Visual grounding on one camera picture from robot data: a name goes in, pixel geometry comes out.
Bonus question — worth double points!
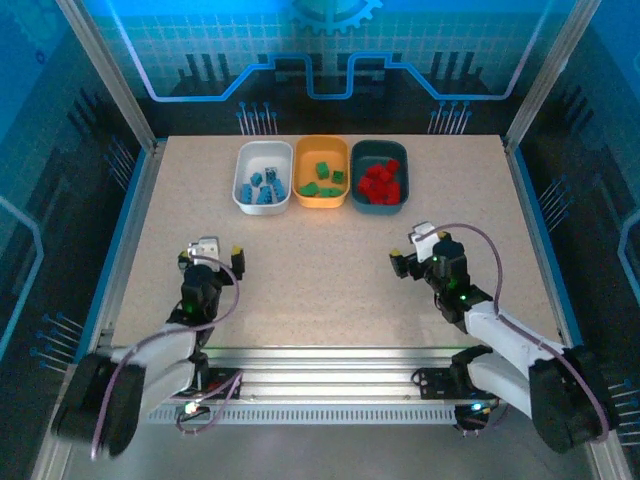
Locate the white plastic container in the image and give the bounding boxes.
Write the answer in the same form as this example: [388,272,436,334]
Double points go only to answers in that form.
[231,140,295,217]

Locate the dark teal plastic container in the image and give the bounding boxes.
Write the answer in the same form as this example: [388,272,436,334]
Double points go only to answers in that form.
[349,139,412,217]

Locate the orange plastic container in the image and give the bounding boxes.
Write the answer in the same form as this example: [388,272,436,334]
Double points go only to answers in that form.
[292,135,350,210]

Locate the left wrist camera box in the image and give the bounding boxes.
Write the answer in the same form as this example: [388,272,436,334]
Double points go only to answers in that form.
[187,236,223,274]

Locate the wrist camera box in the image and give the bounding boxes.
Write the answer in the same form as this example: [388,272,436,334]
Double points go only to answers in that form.
[409,221,441,249]
[187,236,223,274]

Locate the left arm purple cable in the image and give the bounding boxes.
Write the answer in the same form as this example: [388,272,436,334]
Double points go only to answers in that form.
[89,254,246,461]

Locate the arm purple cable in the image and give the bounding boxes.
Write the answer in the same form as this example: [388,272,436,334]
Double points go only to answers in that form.
[89,254,246,461]
[414,223,612,446]

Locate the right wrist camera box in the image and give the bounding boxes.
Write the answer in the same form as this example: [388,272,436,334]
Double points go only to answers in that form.
[409,221,441,249]

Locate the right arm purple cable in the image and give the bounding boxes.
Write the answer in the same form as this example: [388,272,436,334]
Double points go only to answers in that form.
[414,223,612,446]

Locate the aluminium table side rail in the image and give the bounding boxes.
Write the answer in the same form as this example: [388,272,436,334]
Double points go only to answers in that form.
[502,137,589,365]
[82,139,169,365]

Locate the wide aluminium base rail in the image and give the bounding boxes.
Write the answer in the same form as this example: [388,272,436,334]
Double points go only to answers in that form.
[57,347,604,409]

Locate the slotted grey cable duct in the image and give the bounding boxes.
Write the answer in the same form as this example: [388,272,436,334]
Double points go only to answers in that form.
[142,405,459,427]

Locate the aluminium frame post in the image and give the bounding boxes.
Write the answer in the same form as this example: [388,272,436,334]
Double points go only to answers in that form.
[54,0,166,154]
[502,0,604,154]

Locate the aluminium lower frame beam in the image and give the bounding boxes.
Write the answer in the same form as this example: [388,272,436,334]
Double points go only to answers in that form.
[29,402,84,480]
[579,402,634,480]

